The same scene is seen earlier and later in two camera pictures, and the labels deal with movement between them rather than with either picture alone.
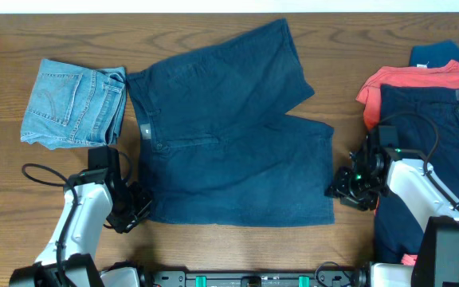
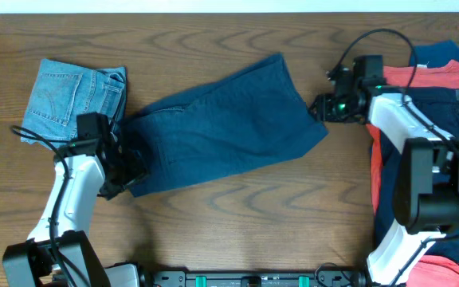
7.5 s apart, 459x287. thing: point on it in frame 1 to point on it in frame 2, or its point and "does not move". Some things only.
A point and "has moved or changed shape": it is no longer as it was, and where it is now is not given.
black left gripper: (145, 197) to (139, 168)
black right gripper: (339, 187) to (323, 109)
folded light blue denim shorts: (75, 105) does not move
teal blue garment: (438, 54) does not move
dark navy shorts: (217, 143) has moved or changed shape
